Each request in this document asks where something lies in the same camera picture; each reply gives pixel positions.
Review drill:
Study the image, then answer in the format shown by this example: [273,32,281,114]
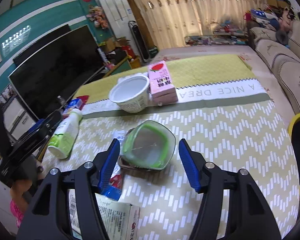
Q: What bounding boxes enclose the clear green-rimmed plastic container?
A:
[120,120,176,171]

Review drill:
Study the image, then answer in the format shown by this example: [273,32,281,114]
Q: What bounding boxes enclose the white green yogurt bottle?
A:
[47,108,83,159]

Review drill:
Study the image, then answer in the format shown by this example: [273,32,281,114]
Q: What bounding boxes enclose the red blue snack box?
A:
[62,95,89,117]

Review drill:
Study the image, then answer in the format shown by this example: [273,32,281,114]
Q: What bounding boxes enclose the large black television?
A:
[8,25,104,119]

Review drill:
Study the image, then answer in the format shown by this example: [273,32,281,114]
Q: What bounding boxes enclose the white paper package box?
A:
[68,189,140,239]

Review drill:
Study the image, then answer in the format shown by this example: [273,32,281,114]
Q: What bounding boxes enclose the white paper noodle bowl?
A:
[109,75,149,113]

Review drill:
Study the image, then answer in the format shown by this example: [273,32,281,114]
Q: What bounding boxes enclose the pink strawberry milk carton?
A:
[148,61,178,106]

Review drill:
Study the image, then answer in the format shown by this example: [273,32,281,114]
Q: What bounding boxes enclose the yellow green patterned tablecloth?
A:
[42,55,299,239]

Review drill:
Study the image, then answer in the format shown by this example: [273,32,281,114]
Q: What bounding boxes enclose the artificial flower bouquet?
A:
[86,5,109,29]

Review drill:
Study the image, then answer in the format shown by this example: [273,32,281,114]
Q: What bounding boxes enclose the black tower fan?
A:
[128,21,151,63]

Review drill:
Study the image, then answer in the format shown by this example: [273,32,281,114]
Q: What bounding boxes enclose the white standing air conditioner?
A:
[99,0,135,40]

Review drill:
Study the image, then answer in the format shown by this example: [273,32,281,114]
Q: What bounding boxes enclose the beige fabric sofa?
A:
[249,21,300,113]

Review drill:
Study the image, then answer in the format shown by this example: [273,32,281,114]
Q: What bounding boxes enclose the beige embroidered curtains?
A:
[134,0,266,49]

